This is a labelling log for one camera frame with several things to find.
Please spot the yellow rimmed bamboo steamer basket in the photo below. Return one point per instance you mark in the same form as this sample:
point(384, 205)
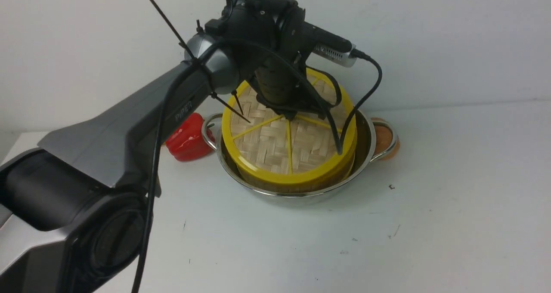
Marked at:
point(338, 174)

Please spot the stainless steel pot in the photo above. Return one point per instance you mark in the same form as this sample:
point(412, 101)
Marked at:
point(365, 155)

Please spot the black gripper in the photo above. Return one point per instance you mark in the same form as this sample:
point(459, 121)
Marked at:
point(267, 40)

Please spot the yellow woven bamboo steamer lid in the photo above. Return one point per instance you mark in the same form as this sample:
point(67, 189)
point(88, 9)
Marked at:
point(273, 148)

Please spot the orange toy fruit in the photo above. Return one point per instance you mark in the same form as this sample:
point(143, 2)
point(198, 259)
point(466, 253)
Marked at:
point(387, 141)

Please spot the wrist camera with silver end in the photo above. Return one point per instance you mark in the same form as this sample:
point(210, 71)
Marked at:
point(327, 45)

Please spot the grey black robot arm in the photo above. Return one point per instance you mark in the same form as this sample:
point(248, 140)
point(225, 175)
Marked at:
point(78, 209)

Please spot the red toy bell pepper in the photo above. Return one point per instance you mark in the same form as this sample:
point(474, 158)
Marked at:
point(187, 144)

